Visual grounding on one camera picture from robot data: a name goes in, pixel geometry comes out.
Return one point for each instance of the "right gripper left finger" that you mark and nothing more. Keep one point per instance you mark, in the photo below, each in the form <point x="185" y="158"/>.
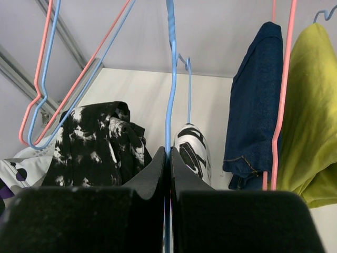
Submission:
<point x="127" y="218"/>

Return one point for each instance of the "purple camouflage trousers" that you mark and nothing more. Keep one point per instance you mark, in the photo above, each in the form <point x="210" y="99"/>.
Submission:
<point x="20" y="173"/>

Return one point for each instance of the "pink hanger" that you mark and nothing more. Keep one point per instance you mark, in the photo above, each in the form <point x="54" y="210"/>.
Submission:
<point x="270" y="179"/>
<point x="90" y="10"/>

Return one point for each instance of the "black white patterned trousers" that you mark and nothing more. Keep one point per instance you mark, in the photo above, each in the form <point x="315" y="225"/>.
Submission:
<point x="97" y="145"/>

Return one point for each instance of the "white plastic basket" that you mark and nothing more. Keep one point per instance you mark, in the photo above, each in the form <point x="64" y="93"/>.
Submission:
<point x="30" y="153"/>

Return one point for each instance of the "navy blue trousers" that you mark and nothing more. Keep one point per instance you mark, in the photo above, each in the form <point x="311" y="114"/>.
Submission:
<point x="254" y="104"/>

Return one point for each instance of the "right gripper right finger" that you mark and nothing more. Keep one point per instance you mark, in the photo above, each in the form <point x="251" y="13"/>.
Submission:
<point x="209" y="220"/>

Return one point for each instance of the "white black lettered trousers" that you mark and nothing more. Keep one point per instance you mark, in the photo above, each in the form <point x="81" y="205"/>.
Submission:
<point x="192" y="147"/>

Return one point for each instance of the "yellow green trousers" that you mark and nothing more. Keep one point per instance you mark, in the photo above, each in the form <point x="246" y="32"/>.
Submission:
<point x="307" y="164"/>

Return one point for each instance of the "light blue hanger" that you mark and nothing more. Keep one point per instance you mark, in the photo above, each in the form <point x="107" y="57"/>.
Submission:
<point x="327" y="14"/>
<point x="59" y="69"/>
<point x="167" y="170"/>

